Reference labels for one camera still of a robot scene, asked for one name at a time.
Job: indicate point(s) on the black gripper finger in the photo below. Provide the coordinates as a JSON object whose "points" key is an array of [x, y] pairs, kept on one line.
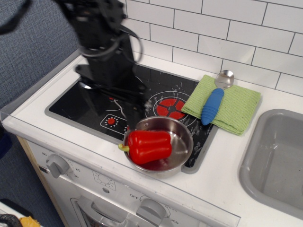
{"points": [[92, 96], [135, 107]]}

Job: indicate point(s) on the grey sink basin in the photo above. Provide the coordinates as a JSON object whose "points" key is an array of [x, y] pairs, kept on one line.
{"points": [[272, 170]]}

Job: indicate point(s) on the white toy oven front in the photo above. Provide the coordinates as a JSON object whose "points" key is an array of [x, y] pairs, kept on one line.
{"points": [[86, 198]]}

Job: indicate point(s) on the grey left oven knob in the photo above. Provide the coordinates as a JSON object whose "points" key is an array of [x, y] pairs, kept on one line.
{"points": [[57, 165]]}

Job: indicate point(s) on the grey right oven knob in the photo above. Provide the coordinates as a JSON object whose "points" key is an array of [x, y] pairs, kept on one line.
{"points": [[151, 211]]}

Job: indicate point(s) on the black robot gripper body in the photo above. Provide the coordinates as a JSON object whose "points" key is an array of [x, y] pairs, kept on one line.
{"points": [[111, 63]]}

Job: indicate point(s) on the red toy bell pepper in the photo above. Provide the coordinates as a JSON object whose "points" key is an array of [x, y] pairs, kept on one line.
{"points": [[147, 146]]}

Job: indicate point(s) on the grey oven knob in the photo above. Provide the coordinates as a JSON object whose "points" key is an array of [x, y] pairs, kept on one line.
{"points": [[57, 165], [151, 211]]}

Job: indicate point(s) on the yellow black object bottom left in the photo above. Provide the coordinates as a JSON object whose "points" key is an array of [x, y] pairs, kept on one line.
{"points": [[9, 220]]}

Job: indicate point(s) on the small steel saucepan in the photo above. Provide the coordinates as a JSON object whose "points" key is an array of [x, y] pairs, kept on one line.
{"points": [[181, 141]]}

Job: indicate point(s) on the green folded dish cloth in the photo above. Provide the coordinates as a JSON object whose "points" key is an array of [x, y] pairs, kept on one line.
{"points": [[236, 109]]}

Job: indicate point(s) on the black toy stove top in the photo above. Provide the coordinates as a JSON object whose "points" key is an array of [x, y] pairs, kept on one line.
{"points": [[167, 93]]}

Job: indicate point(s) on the blue handled metal spoon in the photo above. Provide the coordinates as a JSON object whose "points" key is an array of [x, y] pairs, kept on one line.
{"points": [[223, 81]]}

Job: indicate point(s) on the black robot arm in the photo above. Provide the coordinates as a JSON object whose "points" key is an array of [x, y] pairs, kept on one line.
{"points": [[102, 16]]}

